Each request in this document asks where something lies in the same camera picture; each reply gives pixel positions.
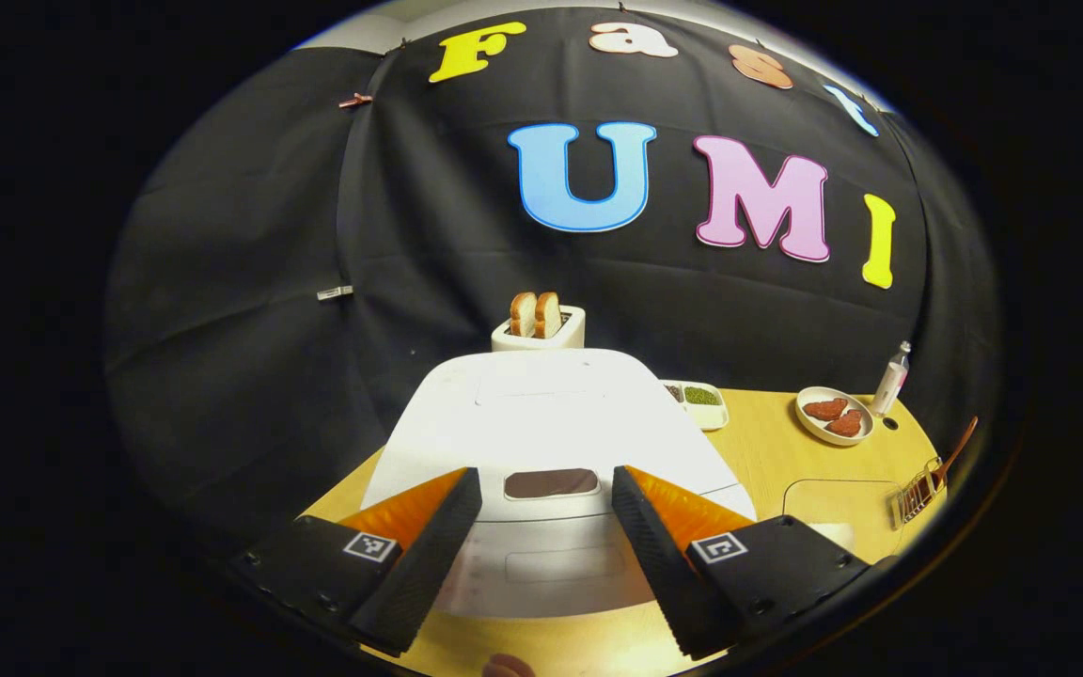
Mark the copper clip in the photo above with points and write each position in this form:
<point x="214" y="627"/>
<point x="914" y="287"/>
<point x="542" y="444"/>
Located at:
<point x="354" y="100"/>

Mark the white round plate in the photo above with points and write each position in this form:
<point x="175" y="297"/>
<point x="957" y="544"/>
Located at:
<point x="809" y="425"/>

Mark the black backdrop cloth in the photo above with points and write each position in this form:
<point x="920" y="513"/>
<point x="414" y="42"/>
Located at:
<point x="250" y="282"/>

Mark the brown meat piece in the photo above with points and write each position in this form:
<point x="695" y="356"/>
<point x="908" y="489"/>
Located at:
<point x="847" y="423"/>
<point x="825" y="409"/>

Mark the wooden spoon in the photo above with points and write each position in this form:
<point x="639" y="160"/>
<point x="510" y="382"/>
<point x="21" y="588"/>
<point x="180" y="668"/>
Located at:
<point x="960" y="447"/>

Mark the small clear bottle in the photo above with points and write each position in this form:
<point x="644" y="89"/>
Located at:
<point x="889" y="381"/>

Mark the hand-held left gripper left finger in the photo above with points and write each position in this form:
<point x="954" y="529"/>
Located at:
<point x="424" y="564"/>

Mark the white rice cooker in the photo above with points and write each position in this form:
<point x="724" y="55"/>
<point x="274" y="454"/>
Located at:
<point x="541" y="414"/>

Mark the silver clip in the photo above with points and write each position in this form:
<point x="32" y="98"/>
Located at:
<point x="335" y="292"/>

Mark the white toaster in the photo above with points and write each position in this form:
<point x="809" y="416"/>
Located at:
<point x="565" y="337"/>

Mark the white divided dish of beans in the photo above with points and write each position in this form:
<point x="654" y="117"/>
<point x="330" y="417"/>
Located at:
<point x="703" y="416"/>

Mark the toast bread slice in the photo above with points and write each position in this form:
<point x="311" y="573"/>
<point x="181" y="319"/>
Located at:
<point x="523" y="315"/>
<point x="548" y="315"/>

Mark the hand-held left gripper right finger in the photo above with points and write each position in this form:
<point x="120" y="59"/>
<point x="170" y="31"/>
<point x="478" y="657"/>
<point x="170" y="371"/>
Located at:
<point x="659" y="564"/>

